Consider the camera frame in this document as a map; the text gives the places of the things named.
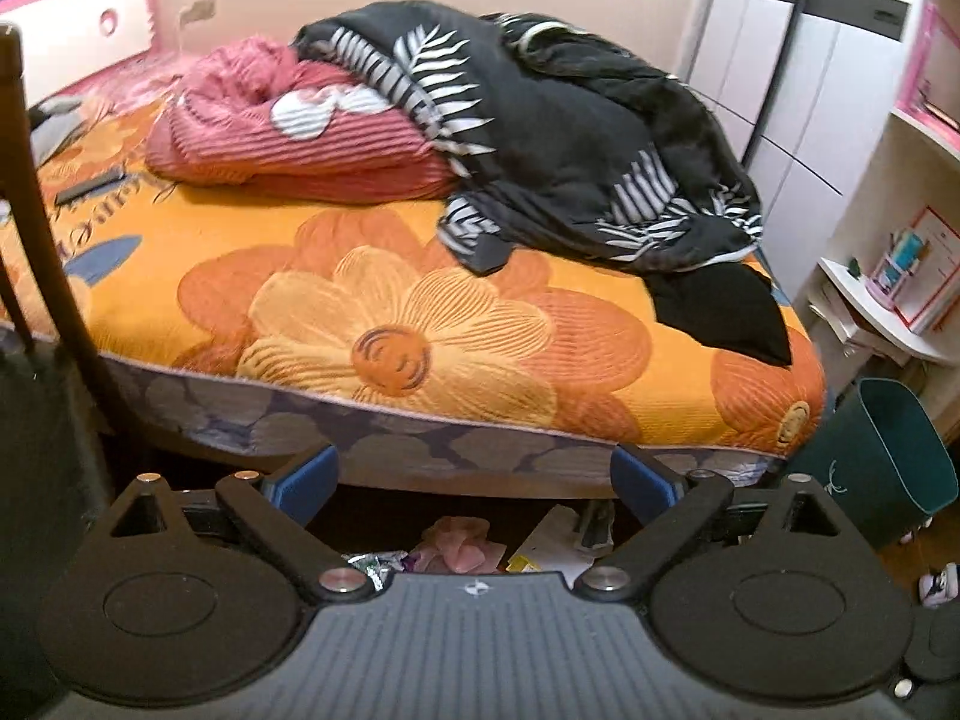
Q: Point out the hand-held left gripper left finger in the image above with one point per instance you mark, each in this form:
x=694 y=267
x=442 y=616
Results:
x=307 y=484

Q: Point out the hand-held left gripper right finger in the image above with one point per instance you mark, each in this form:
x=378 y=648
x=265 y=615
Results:
x=639 y=486

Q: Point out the pink net bag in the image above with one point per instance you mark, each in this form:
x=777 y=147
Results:
x=457 y=547

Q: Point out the teal trash bin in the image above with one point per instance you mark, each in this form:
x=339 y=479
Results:
x=877 y=450

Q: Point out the white paper sheet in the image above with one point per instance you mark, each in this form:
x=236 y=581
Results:
x=551 y=540

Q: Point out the silver foil wrapper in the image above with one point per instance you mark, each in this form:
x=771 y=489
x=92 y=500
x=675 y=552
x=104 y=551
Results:
x=375 y=568

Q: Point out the small yellow wrapper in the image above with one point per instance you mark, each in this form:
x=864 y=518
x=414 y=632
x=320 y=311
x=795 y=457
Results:
x=523 y=564

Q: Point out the bed with orange floral cover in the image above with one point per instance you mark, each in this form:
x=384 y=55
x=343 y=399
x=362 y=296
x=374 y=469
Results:
x=375 y=315

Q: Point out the plain black cloth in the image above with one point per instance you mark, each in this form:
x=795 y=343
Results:
x=720 y=315

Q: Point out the white and purple toy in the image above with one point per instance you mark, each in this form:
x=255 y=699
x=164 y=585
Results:
x=939 y=586

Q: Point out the pink pen holder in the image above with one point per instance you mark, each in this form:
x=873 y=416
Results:
x=886 y=285

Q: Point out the pink ribbed blanket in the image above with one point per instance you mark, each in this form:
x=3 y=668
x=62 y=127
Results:
x=262 y=157

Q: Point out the teal stationery case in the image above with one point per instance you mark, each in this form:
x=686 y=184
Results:
x=906 y=249

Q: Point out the black leaf print blanket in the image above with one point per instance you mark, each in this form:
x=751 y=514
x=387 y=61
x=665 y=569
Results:
x=570 y=127

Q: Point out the black remote control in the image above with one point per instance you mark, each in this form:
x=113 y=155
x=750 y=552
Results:
x=88 y=187

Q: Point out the red bordered white book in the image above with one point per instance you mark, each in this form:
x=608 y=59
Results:
x=937 y=270

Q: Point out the white shelf unit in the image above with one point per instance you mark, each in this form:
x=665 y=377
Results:
x=911 y=165

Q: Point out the white wardrobe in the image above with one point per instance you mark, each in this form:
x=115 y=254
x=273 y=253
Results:
x=795 y=90

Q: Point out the grey cloth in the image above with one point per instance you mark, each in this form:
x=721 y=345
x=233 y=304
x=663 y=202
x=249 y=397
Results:
x=56 y=131

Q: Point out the pink framed board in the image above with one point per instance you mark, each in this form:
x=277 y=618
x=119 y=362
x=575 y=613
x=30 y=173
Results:
x=930 y=75

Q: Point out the pink and white headboard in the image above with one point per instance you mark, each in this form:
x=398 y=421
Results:
x=67 y=22

